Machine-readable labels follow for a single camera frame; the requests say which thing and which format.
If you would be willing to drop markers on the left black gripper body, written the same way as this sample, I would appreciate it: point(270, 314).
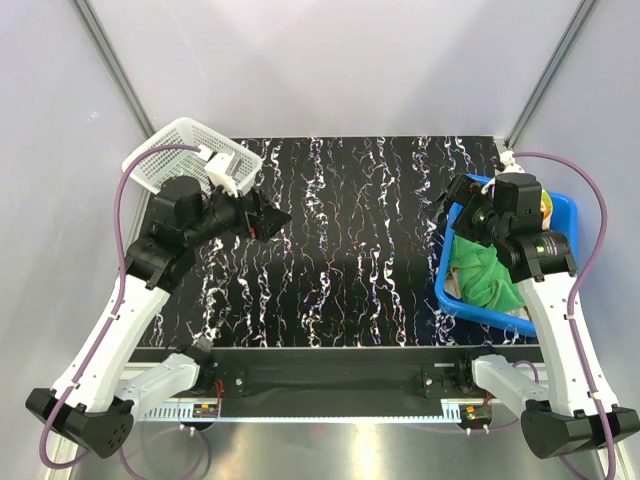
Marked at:
point(229, 214)

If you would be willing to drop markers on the aluminium frame rail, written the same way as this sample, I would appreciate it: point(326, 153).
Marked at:
point(310, 387)

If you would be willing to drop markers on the green microfiber towel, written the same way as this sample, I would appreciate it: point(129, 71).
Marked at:
point(477, 278)

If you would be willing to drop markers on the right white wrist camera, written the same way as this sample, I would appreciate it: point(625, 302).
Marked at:
point(508, 161)

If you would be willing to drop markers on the white perforated plastic basket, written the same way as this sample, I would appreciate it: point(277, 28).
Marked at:
point(154, 170)

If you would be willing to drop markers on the blue plastic bin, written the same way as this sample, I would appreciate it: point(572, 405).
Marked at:
point(500, 233)

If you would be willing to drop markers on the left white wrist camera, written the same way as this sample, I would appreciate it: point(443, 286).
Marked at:
point(217, 170)

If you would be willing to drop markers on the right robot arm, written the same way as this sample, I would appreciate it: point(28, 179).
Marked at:
point(555, 320)

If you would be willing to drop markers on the orange floral towel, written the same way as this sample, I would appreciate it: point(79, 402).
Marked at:
point(546, 207)

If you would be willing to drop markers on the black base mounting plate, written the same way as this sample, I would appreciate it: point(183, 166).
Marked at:
point(337, 383)

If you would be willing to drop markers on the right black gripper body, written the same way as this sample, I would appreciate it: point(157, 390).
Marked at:
point(476, 221)

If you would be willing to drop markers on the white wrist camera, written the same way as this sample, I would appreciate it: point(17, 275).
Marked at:
point(217, 170)
point(508, 161)

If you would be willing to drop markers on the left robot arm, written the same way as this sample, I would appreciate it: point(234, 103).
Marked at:
point(125, 310)

